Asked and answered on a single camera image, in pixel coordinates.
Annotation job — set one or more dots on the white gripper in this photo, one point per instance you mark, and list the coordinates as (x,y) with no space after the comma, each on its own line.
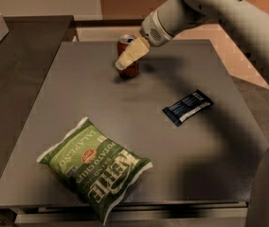
(151,29)

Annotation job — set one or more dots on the red coke can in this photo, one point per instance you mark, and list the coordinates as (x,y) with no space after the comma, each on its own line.
(132,70)

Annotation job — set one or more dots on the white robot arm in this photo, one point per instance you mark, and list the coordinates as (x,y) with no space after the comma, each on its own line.
(247,26)

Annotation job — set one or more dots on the green jalapeno chip bag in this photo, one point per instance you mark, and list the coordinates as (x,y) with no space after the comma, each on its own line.
(98,169)

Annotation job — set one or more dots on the black snack bar wrapper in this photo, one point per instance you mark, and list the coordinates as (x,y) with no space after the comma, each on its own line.
(187,107)

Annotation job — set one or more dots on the dark side counter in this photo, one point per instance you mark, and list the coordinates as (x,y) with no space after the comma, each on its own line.
(26,54)

